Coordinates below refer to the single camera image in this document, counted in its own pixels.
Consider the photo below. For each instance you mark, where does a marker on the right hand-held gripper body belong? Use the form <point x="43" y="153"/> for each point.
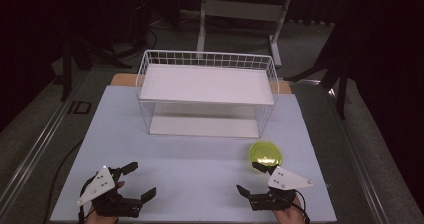
<point x="286" y="180"/>

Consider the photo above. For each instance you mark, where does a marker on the metal floor rail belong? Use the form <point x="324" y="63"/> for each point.
<point x="360" y="157"/>
<point x="40" y="140"/>

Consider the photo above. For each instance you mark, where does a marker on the person's right hand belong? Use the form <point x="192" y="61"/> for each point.
<point x="289" y="215"/>

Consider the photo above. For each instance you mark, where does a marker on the black stand legs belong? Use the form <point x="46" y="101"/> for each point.
<point x="340" y="80"/>
<point x="68" y="67"/>

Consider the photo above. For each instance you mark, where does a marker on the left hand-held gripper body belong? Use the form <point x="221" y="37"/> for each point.
<point x="100" y="184"/>

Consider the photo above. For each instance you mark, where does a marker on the person's left hand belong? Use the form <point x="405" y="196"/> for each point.
<point x="100" y="220"/>

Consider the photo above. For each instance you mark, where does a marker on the black floor bracket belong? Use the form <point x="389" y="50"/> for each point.
<point x="80" y="107"/>

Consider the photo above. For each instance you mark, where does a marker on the white metal desk frame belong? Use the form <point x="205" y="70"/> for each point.
<point x="243" y="10"/>

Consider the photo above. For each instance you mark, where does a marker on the light blue table mat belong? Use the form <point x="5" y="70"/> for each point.
<point x="186" y="164"/>

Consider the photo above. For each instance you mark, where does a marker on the yellow-green round plate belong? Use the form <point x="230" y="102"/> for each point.
<point x="266" y="152"/>

